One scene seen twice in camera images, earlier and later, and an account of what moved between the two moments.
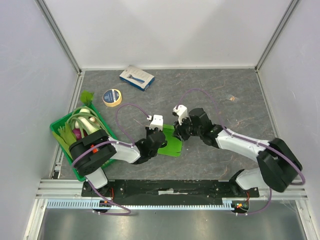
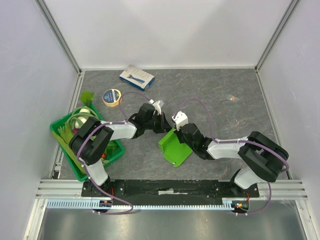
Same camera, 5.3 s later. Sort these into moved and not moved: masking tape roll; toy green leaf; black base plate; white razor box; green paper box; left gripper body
Moved: green paper box; left gripper body
Not moved: white razor box; toy green leaf; black base plate; masking tape roll
